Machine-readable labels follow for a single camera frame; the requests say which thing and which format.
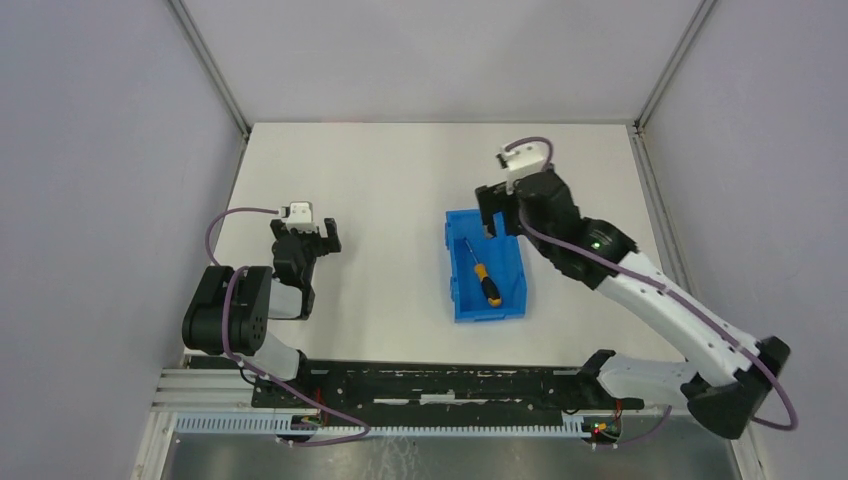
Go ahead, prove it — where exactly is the white slotted cable duct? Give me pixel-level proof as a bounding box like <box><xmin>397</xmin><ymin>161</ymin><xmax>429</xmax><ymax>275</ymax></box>
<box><xmin>174</xmin><ymin>412</ymin><xmax>590</xmax><ymax>439</ymax></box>

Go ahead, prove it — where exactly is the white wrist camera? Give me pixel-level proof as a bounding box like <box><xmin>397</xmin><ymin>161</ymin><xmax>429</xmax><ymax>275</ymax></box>
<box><xmin>496</xmin><ymin>143</ymin><xmax>549</xmax><ymax>195</ymax></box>
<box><xmin>280</xmin><ymin>201</ymin><xmax>318</xmax><ymax>234</ymax></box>

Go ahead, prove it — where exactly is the aluminium corner post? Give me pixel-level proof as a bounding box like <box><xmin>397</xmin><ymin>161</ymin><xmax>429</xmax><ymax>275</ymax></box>
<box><xmin>165</xmin><ymin>0</ymin><xmax>252</xmax><ymax>141</ymax></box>
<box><xmin>633</xmin><ymin>0</ymin><xmax>719</xmax><ymax>131</ymax></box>

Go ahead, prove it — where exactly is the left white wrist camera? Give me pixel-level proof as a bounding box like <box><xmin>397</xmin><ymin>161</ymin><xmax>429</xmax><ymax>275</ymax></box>
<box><xmin>280</xmin><ymin>201</ymin><xmax>318</xmax><ymax>234</ymax></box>

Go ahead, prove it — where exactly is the aluminium front frame rail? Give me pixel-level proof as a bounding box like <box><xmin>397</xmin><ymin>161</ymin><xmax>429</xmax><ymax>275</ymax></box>
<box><xmin>150</xmin><ymin>368</ymin><xmax>753</xmax><ymax>415</ymax></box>

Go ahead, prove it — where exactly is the orange black screwdriver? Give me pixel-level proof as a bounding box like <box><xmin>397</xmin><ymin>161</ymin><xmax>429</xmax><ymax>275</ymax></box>
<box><xmin>463</xmin><ymin>238</ymin><xmax>503</xmax><ymax>308</ymax></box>

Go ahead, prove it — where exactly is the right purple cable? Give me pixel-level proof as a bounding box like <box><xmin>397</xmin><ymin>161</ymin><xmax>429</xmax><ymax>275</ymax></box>
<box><xmin>506</xmin><ymin>136</ymin><xmax>800</xmax><ymax>450</ymax></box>

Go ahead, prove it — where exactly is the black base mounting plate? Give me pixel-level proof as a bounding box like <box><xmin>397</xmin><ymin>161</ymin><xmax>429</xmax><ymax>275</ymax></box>
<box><xmin>291</xmin><ymin>359</ymin><xmax>645</xmax><ymax>428</ymax></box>

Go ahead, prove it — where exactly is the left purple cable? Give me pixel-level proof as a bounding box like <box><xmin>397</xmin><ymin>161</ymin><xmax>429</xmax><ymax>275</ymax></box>
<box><xmin>204</xmin><ymin>207</ymin><xmax>371</xmax><ymax>448</ymax></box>

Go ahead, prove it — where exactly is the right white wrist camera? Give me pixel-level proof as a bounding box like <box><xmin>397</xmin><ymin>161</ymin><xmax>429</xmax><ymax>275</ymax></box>
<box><xmin>496</xmin><ymin>143</ymin><xmax>549</xmax><ymax>195</ymax></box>

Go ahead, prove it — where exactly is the purple cable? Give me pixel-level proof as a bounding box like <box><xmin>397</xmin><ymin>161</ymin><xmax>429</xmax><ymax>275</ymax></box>
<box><xmin>506</xmin><ymin>136</ymin><xmax>800</xmax><ymax>450</ymax></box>
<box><xmin>204</xmin><ymin>207</ymin><xmax>371</xmax><ymax>448</ymax></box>

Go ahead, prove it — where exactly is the left aluminium corner post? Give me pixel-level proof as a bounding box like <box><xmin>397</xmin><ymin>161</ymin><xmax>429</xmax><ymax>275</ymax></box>
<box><xmin>165</xmin><ymin>0</ymin><xmax>252</xmax><ymax>141</ymax></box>

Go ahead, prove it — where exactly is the right aluminium corner post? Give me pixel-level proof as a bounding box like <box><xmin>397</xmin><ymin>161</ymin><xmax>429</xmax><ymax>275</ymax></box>
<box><xmin>633</xmin><ymin>0</ymin><xmax>719</xmax><ymax>131</ymax></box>

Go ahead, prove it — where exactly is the right aluminium side rail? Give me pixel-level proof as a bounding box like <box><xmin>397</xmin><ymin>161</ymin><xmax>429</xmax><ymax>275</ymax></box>
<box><xmin>626</xmin><ymin>121</ymin><xmax>703</xmax><ymax>302</ymax></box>

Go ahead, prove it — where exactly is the blue plastic bin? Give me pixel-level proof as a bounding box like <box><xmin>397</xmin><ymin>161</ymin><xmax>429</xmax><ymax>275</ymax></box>
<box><xmin>444</xmin><ymin>209</ymin><xmax>527</xmax><ymax>323</ymax></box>

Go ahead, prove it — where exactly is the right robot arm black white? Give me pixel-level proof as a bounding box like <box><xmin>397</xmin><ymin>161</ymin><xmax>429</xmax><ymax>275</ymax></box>
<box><xmin>475</xmin><ymin>170</ymin><xmax>799</xmax><ymax>439</ymax></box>

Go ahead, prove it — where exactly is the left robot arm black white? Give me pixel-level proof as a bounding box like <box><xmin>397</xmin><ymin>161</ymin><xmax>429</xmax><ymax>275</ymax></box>
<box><xmin>182</xmin><ymin>218</ymin><xmax>342</xmax><ymax>381</ymax></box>

